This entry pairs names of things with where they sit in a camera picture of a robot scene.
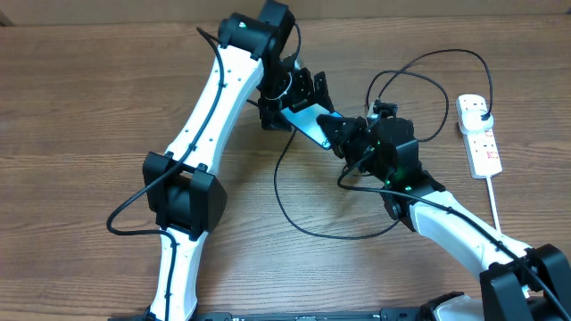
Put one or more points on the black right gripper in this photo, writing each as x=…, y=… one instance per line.
x=350, y=129

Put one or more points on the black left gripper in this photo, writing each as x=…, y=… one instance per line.
x=303, y=96

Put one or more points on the blue Samsung Galaxy smartphone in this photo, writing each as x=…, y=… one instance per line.
x=306, y=122

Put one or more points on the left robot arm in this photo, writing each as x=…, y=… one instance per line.
x=183, y=189

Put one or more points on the white charger plug adapter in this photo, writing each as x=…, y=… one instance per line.
x=474, y=121

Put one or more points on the white power strip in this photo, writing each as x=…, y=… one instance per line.
x=481, y=148

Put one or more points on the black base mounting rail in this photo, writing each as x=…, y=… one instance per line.
x=385, y=314

